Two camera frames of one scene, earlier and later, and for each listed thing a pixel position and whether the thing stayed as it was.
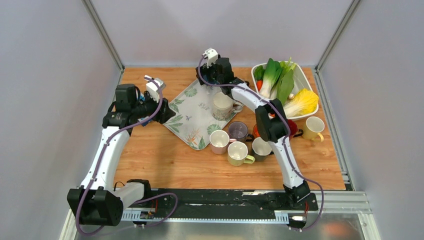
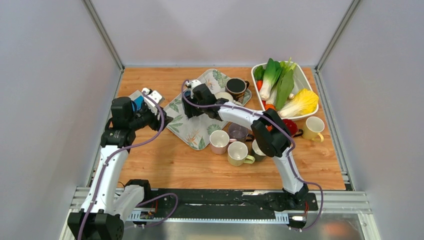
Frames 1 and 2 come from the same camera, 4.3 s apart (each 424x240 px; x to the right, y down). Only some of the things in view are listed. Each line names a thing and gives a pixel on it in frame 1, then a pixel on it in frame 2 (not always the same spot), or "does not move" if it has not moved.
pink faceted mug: [219, 140] does not move
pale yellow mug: [313, 127] does not move
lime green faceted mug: [237, 153] does not move
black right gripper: [205, 70] → [189, 111]
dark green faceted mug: [261, 148] does not move
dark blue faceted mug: [214, 79] → [188, 93]
